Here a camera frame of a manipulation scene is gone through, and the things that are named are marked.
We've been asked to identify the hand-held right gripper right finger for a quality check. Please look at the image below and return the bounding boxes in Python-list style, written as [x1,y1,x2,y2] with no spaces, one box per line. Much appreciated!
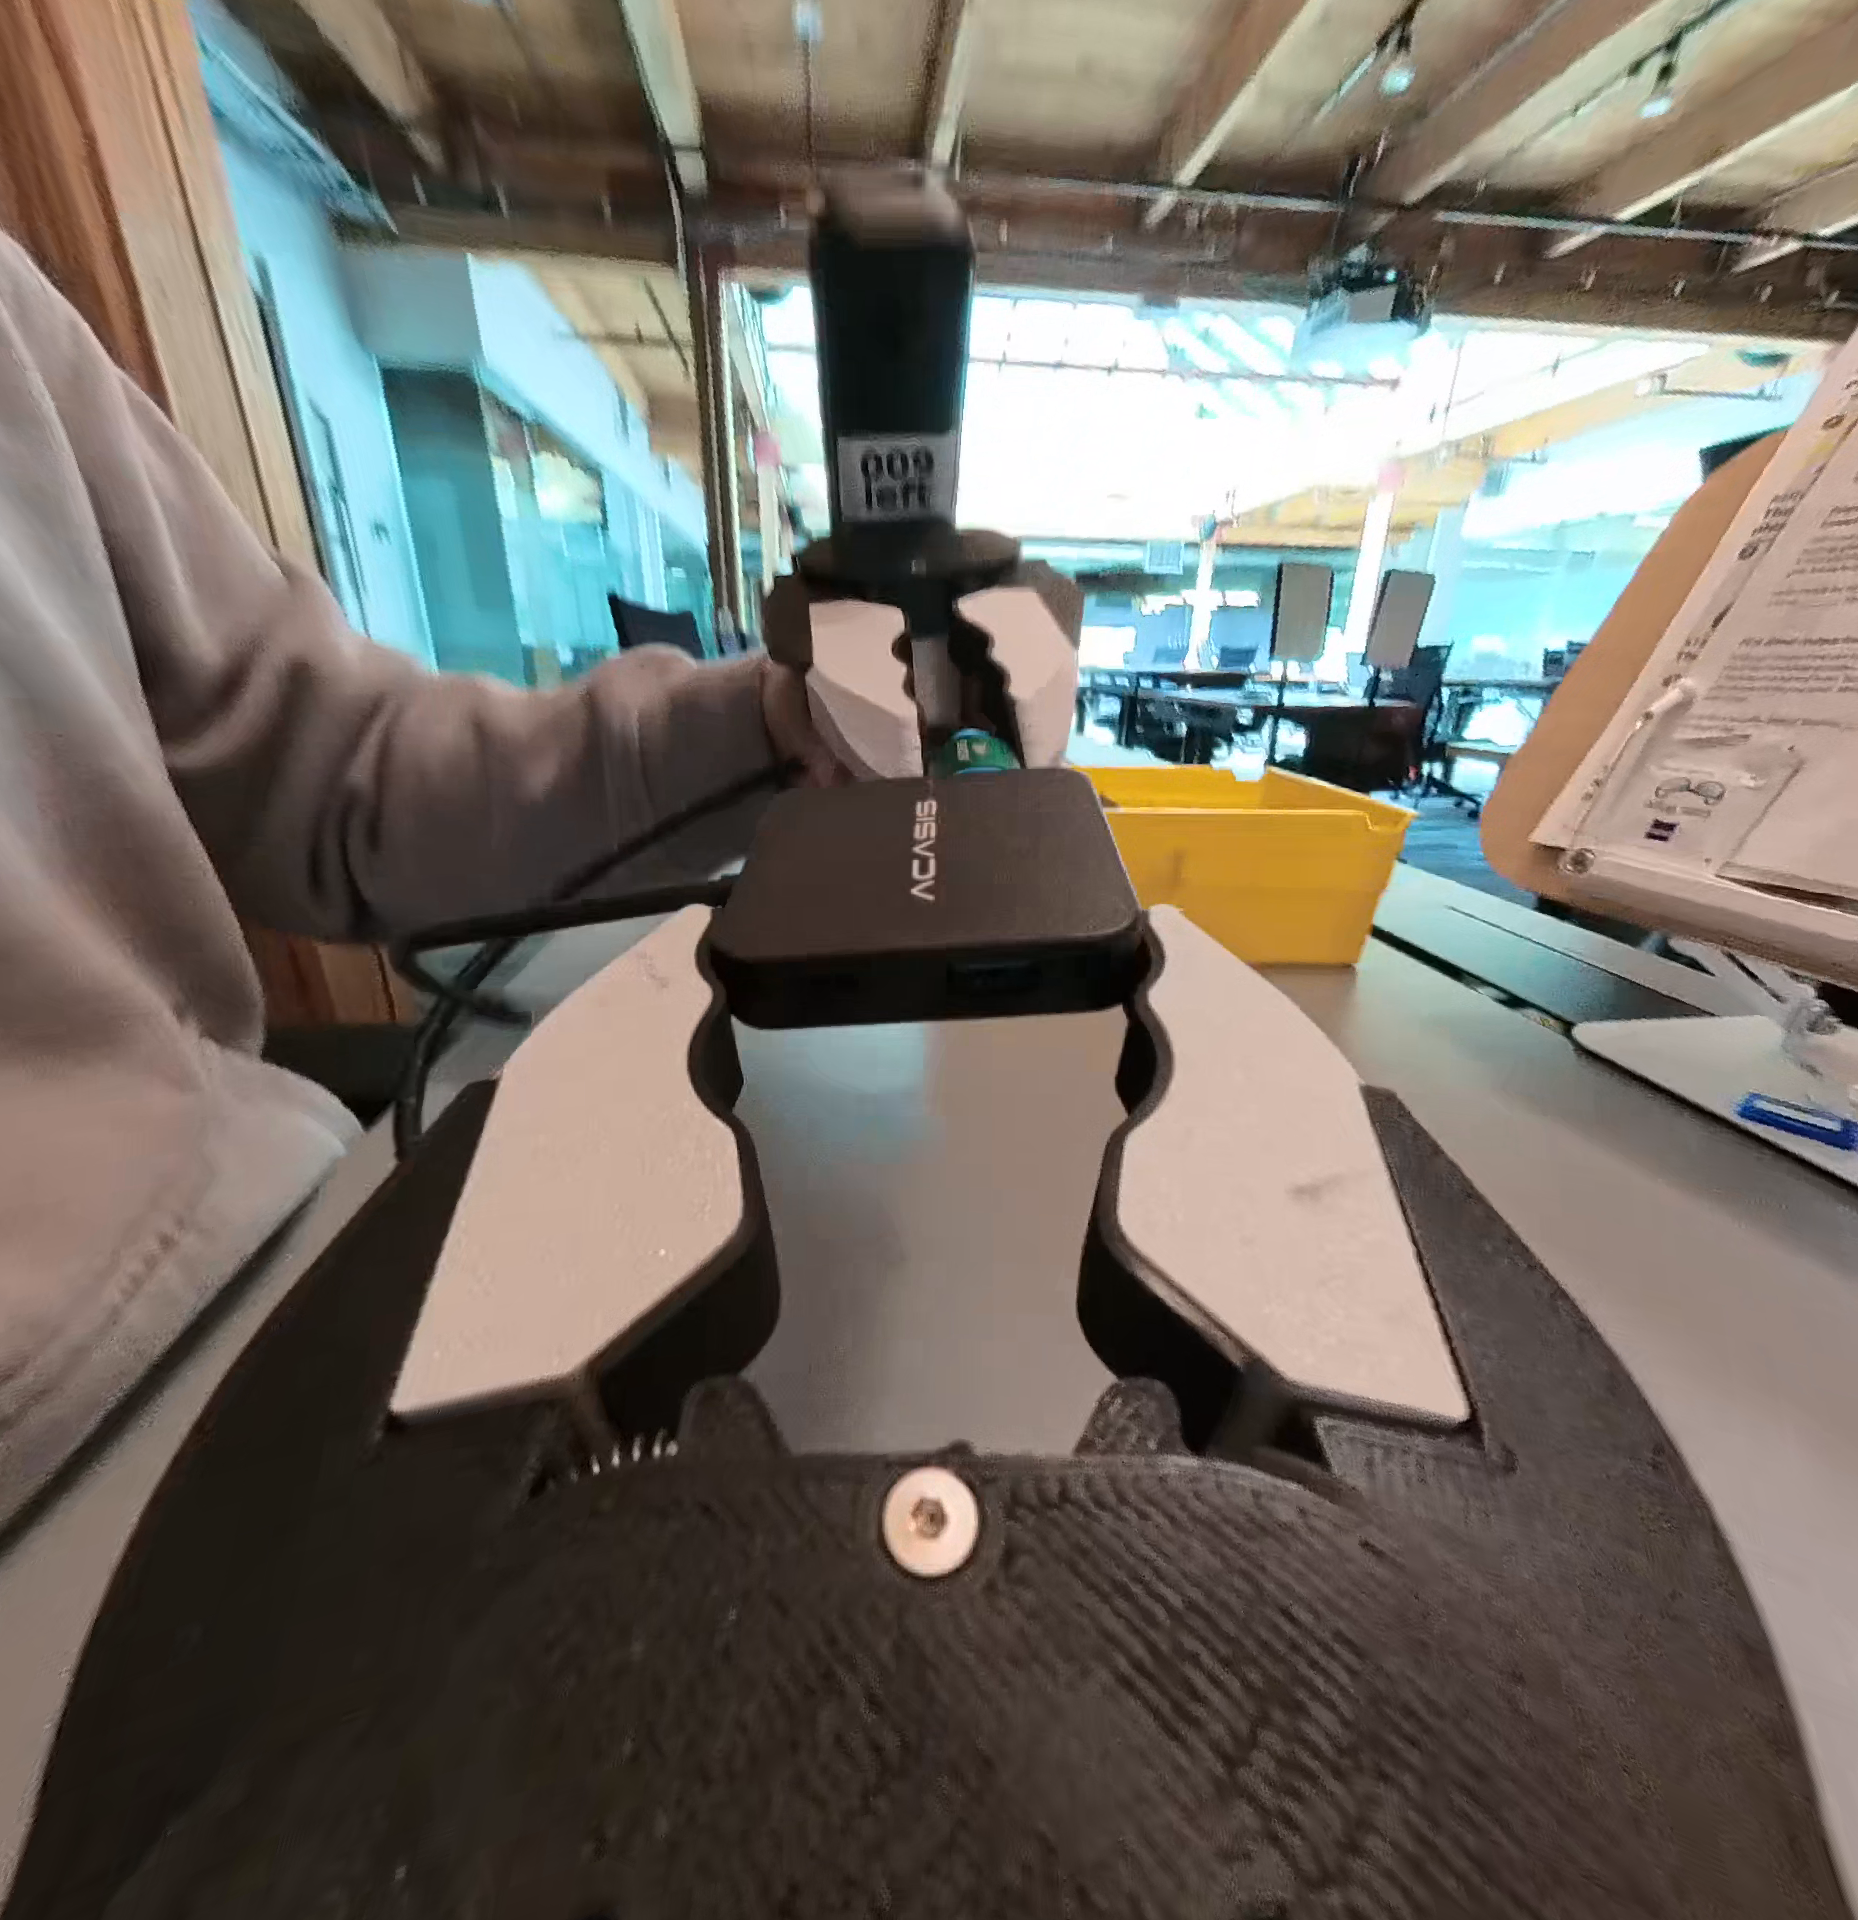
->
[1078,899,1473,1428]

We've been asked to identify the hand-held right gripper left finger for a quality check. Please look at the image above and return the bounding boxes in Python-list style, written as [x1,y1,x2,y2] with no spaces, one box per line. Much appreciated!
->
[391,906,785,1428]

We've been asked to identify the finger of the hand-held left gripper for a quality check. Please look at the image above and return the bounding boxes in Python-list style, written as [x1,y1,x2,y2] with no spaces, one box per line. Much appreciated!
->
[801,591,933,786]
[964,578,1092,769]

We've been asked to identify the green plug braided black cable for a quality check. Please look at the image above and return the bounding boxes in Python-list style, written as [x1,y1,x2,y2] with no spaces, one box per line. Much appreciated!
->
[393,731,1015,1158]

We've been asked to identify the black usb hub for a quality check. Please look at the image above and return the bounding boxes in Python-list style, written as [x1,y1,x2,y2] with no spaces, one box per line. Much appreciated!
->
[709,768,1150,1031]

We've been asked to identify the person's left forearm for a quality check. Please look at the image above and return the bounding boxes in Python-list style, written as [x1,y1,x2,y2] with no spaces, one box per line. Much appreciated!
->
[256,592,781,956]

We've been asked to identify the small blue usb stick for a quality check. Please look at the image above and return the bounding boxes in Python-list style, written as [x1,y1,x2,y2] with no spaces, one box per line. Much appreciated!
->
[1735,1092,1858,1152]

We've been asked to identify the person's left hand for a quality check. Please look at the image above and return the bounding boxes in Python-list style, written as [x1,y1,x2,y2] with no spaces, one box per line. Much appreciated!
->
[761,576,861,789]

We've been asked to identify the black office chair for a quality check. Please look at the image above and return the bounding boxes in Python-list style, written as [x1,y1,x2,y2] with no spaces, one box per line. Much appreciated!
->
[611,592,715,663]

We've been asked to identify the dark office table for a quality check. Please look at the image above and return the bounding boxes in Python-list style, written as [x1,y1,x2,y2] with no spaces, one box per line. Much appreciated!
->
[1085,668,1472,786]

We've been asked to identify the yellow plastic bin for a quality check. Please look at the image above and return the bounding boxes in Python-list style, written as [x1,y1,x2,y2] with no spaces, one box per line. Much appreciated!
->
[1077,766,1420,969]

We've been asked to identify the white stand base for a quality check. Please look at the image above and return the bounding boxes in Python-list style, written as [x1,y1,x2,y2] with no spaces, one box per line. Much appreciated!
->
[1572,1012,1858,1206]

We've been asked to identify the ceiling projector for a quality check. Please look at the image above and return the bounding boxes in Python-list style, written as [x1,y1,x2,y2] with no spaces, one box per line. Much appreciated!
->
[1295,254,1437,369]

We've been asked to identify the brown document holder board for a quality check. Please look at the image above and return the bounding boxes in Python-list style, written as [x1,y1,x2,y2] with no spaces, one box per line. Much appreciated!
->
[1480,433,1793,906]

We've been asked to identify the person's grey sweatshirt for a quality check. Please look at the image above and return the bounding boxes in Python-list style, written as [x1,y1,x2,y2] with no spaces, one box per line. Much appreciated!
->
[0,166,405,1554]

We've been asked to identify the printed paper sheets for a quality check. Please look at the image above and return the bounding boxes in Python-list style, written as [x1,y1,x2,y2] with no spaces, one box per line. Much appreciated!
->
[1529,322,1858,994]

